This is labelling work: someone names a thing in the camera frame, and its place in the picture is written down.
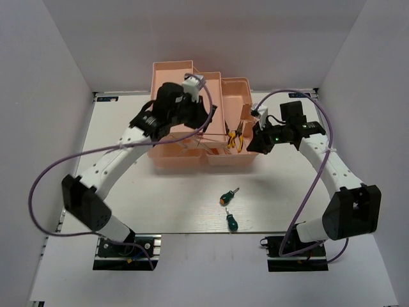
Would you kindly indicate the green orange handled screwdriver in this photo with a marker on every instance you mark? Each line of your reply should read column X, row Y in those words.
column 228, row 196

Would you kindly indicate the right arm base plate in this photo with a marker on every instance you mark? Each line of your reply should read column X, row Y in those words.
column 313, row 260

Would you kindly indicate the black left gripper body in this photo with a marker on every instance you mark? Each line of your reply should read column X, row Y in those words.
column 190, row 112

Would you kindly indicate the black blue lock sticker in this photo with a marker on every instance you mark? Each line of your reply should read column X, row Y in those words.
column 299, row 95

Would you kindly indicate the stubby green screwdriver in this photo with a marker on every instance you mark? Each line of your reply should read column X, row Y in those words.
column 232, row 224

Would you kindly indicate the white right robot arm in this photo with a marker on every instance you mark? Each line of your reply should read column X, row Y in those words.
column 354, row 207

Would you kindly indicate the yellow long nose pliers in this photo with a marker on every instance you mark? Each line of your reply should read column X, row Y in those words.
column 239, row 135

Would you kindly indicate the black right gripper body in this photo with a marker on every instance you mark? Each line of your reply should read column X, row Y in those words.
column 273, row 135

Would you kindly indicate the blue handled screwdriver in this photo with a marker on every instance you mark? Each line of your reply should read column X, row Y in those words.
column 222, row 137

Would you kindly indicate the left blue table sticker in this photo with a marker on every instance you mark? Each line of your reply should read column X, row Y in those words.
column 107, row 99

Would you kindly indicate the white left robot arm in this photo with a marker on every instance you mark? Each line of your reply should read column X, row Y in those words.
column 84, row 195

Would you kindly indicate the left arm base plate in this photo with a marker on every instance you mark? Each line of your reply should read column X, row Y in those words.
column 112, row 257

